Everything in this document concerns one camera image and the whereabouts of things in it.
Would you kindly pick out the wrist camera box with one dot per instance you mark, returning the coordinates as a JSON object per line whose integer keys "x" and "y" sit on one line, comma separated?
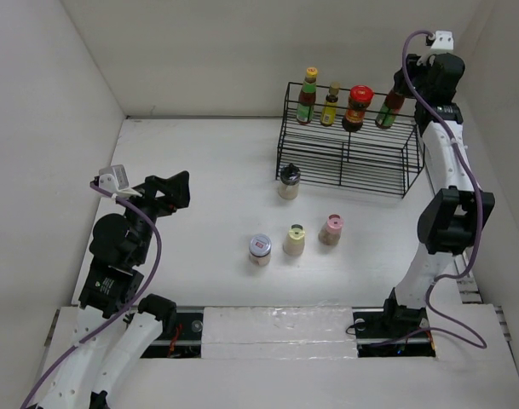
{"x": 113, "y": 182}
{"x": 439, "y": 42}

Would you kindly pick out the green label sauce bottle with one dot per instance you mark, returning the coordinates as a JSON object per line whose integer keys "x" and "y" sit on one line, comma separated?
{"x": 390, "y": 110}

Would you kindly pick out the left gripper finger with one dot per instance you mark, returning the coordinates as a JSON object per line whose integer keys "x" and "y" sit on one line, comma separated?
{"x": 179, "y": 181}
{"x": 179, "y": 199}

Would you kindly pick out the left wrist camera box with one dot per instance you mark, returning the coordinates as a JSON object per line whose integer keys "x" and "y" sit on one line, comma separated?
{"x": 113, "y": 182}

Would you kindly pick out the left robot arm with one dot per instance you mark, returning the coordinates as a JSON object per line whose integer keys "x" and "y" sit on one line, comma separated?
{"x": 116, "y": 320}

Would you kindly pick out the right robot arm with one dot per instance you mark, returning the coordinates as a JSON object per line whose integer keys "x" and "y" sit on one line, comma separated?
{"x": 452, "y": 222}

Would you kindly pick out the white lid jar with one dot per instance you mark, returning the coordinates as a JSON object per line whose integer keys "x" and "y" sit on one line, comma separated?
{"x": 260, "y": 248}

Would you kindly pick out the yellow cap chili sauce bottle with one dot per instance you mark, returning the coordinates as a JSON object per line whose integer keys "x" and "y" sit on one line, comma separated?
{"x": 307, "y": 97}

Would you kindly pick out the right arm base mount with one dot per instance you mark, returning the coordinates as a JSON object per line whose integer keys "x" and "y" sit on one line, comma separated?
{"x": 379, "y": 334}

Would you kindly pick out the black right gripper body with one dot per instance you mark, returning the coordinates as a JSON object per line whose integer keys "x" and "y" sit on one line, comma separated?
{"x": 419, "y": 73}

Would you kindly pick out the black wire rack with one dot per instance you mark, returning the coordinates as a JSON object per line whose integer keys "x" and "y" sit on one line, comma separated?
{"x": 371, "y": 160}

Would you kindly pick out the small yellow oil bottle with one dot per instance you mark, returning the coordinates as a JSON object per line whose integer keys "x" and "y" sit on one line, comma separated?
{"x": 329, "y": 110}

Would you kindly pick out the yellow lid spice shaker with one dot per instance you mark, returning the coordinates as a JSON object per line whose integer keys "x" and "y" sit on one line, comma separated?
{"x": 295, "y": 240}

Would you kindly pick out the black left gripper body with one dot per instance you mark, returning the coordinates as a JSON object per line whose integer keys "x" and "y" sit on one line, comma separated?
{"x": 153, "y": 205}

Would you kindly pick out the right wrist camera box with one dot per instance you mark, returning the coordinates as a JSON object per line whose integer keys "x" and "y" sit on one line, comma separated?
{"x": 439, "y": 42}

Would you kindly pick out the black cap spice shaker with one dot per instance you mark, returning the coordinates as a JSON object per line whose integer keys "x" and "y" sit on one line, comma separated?
{"x": 290, "y": 177}

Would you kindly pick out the pink lid spice shaker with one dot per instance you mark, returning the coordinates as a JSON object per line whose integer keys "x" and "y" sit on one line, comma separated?
{"x": 331, "y": 231}

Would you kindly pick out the red lid chili jar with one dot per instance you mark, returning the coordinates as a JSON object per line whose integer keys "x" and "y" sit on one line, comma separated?
{"x": 360, "y": 98}

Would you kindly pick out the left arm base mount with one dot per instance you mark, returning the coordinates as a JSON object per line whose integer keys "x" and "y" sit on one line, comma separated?
{"x": 183, "y": 340}

